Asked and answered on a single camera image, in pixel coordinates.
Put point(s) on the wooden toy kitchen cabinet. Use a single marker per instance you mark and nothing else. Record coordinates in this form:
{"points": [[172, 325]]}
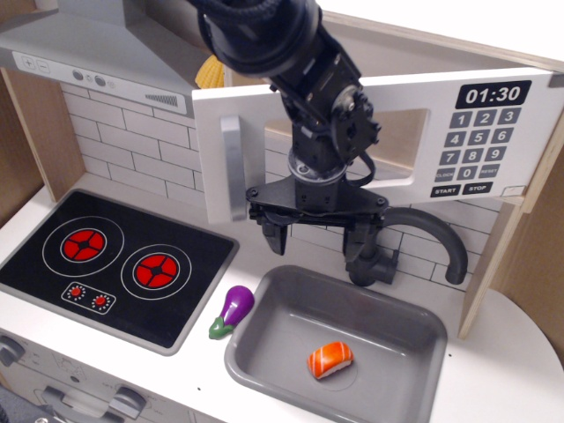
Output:
{"points": [[392, 37]]}

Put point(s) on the grey microwave door handle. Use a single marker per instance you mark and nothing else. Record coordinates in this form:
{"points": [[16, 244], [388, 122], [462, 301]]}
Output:
{"points": [[236, 187]]}

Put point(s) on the grey toy range hood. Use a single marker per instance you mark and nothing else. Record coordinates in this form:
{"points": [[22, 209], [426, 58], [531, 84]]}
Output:
{"points": [[111, 47]]}

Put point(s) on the yellow toy shell pasta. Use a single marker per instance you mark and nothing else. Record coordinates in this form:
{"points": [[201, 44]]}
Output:
{"points": [[210, 74]]}

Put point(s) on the grey oven knob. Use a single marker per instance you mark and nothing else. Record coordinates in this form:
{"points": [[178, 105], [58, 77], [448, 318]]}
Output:
{"points": [[10, 351], [128, 402]]}

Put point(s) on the grey toy sink basin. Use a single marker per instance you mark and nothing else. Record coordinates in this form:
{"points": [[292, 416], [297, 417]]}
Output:
{"points": [[398, 348]]}

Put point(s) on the white toy microwave door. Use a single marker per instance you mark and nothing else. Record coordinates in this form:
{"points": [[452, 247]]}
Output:
{"points": [[444, 136]]}

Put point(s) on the grey oven knob left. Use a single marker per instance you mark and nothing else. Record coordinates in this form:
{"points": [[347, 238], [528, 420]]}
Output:
{"points": [[10, 351]]}

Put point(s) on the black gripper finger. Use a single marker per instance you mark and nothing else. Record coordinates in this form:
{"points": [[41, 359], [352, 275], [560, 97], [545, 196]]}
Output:
{"points": [[275, 235], [360, 240]]}

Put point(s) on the grey oven knob right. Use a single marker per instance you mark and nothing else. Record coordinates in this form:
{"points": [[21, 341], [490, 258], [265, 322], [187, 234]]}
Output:
{"points": [[128, 402]]}

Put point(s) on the orange salmon sushi toy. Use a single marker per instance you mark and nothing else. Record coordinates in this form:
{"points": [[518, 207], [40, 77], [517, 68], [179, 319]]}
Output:
{"points": [[330, 358]]}

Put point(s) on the black toy induction stove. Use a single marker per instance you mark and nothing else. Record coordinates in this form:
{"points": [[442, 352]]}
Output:
{"points": [[129, 273]]}

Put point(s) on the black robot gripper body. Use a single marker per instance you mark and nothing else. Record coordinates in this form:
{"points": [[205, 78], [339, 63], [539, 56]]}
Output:
{"points": [[277, 205]]}

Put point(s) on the purple toy eggplant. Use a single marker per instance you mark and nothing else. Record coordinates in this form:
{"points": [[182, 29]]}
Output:
{"points": [[238, 303]]}

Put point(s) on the dark grey toy faucet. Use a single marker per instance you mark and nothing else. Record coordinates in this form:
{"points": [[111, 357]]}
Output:
{"points": [[383, 268]]}

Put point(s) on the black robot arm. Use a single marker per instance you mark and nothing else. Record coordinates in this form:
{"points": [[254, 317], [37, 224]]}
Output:
{"points": [[332, 119]]}

